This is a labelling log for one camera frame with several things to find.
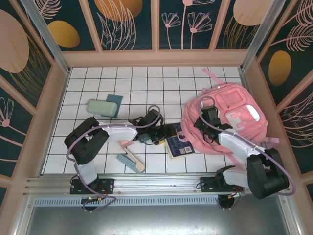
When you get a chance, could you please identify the aluminium corner post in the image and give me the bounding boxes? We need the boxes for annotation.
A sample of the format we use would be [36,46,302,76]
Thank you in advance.
[21,0,72,75]
[239,0,293,72]

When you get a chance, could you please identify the grey metal sheet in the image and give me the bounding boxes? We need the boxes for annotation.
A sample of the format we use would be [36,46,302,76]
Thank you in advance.
[14,205,301,235]

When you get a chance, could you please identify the dark panel orange circle leaves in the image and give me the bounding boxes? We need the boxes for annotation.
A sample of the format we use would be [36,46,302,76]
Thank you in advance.
[88,0,157,51]

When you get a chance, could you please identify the dark panel feather orange oval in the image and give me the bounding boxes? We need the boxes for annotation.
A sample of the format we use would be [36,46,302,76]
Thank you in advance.
[256,0,313,91]

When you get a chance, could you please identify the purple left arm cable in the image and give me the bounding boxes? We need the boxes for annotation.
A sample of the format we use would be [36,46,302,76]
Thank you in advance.
[66,105,164,213]

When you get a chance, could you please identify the blue grey stapler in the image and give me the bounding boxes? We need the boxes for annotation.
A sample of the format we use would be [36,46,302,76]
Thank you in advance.
[116,146,147,174]

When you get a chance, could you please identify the small circuit board with wires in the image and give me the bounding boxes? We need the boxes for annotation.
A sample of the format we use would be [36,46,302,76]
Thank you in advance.
[227,191,246,199]
[82,195,103,204]

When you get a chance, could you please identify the aluminium front rail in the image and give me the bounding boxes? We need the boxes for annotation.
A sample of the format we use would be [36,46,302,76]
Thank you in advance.
[23,173,291,197]

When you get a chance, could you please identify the dark panel pink leaf lines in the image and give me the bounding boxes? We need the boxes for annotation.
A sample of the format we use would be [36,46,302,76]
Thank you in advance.
[276,90,313,176]

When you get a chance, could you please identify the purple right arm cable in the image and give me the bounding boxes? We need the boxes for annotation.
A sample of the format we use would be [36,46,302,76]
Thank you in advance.
[199,96,298,211]

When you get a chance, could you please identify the pink backpack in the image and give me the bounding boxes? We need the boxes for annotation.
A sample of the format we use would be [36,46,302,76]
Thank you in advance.
[180,68,280,170]

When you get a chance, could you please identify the dark panel flower and lines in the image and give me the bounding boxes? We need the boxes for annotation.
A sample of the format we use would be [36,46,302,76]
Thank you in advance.
[0,74,36,179]

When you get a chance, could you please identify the dark blue book QR codes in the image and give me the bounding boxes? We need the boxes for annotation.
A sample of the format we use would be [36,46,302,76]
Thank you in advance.
[165,136,196,162]

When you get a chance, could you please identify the dark panel large pink circle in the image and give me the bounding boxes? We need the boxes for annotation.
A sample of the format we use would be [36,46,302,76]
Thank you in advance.
[0,0,54,75]

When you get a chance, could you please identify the perforated metal cable tray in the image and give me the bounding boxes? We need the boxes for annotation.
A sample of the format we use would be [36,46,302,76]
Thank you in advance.
[31,197,282,208]

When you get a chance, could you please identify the teal book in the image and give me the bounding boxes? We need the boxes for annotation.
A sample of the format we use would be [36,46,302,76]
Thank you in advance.
[100,94,124,119]

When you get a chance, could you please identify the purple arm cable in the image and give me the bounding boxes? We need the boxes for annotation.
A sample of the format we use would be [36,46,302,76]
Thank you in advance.
[66,105,164,213]
[199,96,298,211]

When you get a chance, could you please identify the dark panel pink flowers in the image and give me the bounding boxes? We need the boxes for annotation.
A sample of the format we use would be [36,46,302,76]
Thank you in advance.
[158,0,220,51]

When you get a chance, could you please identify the mint green pencil case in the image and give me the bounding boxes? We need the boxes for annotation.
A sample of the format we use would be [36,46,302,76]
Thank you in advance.
[87,99,118,118]

